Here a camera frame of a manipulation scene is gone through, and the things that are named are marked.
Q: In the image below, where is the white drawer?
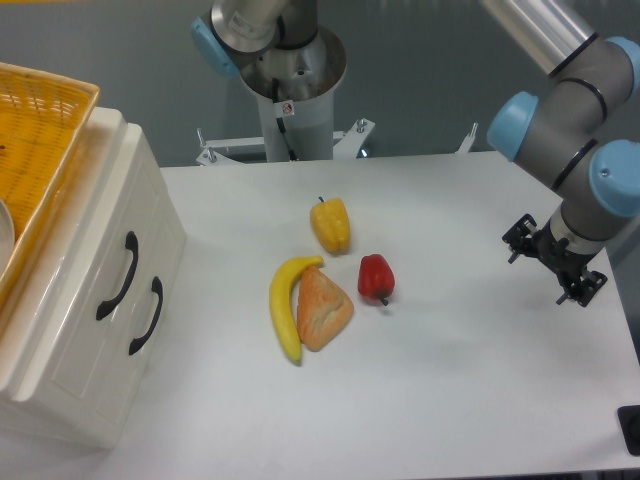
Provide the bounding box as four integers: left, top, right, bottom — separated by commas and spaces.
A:
7, 124, 166, 401
49, 197, 187, 449

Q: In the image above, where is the white plate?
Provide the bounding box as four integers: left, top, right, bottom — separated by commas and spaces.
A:
0, 200, 16, 274

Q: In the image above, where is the red bell pepper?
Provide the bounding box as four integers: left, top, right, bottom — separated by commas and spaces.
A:
357, 254, 395, 306

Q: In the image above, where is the yellow banana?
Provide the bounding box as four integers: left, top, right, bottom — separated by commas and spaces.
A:
269, 256, 324, 366

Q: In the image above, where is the white drawer cabinet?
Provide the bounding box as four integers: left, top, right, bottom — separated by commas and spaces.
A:
1, 108, 186, 448

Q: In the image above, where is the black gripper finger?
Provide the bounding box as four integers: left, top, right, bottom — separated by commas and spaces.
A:
556, 268, 608, 306
502, 214, 538, 263

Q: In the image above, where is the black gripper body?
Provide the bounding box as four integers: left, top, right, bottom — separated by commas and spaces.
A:
531, 227, 596, 285

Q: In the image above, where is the orange bread piece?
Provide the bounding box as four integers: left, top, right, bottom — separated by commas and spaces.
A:
297, 266, 354, 352

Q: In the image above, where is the yellow woven basket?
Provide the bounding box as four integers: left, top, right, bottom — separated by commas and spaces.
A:
1, 63, 100, 301

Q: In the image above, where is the black cable on pedestal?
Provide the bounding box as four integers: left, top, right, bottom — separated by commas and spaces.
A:
271, 77, 300, 162

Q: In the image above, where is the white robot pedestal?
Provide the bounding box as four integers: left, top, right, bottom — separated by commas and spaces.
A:
195, 24, 479, 166

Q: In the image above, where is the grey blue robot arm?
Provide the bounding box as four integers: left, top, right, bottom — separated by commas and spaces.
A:
191, 1, 639, 306

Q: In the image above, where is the yellow bell pepper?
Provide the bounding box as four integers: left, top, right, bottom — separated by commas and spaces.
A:
310, 197, 351, 254

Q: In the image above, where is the black corner device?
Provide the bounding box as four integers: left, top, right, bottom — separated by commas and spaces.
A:
617, 405, 640, 457

